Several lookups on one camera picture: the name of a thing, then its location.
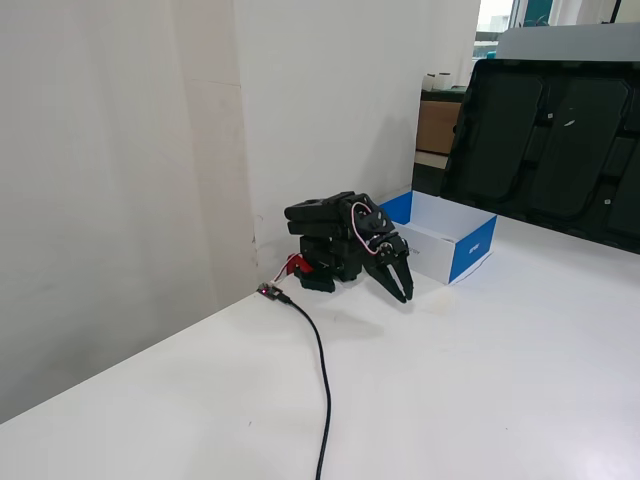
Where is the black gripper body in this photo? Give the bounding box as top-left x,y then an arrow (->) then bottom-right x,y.
362,232 -> 409,272

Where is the brown cardboard box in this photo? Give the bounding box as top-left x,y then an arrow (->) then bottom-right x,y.
415,99 -> 464,156

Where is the black USB cable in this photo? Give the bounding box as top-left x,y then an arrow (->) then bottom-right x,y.
277,292 -> 334,480

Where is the white servo cable loop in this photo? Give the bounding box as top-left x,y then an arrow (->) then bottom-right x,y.
349,201 -> 384,256

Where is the black plastic tray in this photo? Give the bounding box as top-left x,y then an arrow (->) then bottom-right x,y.
439,58 -> 640,254

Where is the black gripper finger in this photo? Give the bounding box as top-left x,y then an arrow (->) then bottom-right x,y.
364,261 -> 408,305
392,257 -> 414,301

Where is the red clamp handle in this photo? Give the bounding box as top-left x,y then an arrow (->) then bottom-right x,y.
283,253 -> 315,277

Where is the blue white ASUS box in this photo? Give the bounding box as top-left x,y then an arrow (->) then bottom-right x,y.
377,189 -> 499,286

